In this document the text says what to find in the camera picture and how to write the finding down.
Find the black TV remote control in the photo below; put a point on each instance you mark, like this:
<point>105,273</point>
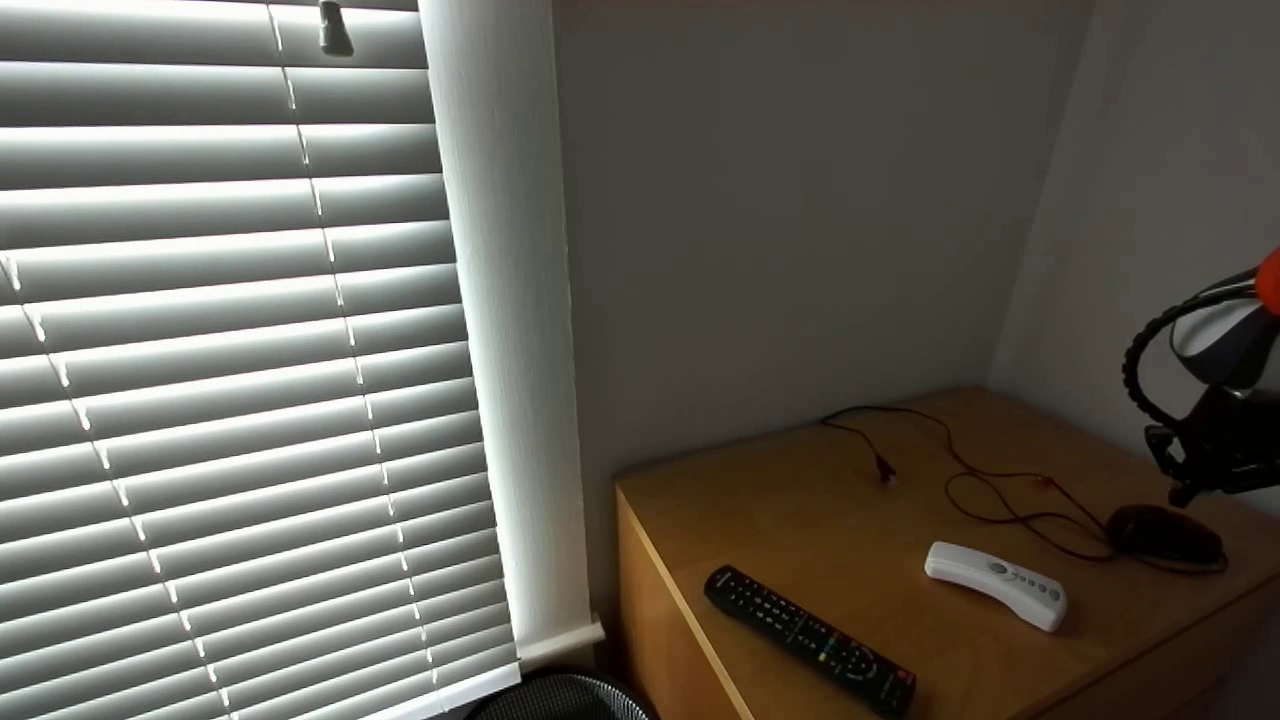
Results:
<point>813,640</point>

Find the black oval digital clock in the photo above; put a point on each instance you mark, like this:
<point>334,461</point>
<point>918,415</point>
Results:
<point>1160,532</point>

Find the wooden dresser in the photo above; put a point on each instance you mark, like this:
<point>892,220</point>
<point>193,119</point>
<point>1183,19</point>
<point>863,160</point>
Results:
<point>842,516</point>

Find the white window blinds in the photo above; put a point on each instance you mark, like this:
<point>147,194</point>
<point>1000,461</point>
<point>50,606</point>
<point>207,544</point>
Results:
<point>243,461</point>

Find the black trash bin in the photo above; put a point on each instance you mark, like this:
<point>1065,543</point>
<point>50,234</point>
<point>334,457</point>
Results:
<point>561,699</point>

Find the white remote control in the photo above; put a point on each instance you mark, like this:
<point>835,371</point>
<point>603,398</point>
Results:
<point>1026,595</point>

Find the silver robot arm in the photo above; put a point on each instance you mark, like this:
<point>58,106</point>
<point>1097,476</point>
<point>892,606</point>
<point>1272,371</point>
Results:
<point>1228,347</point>

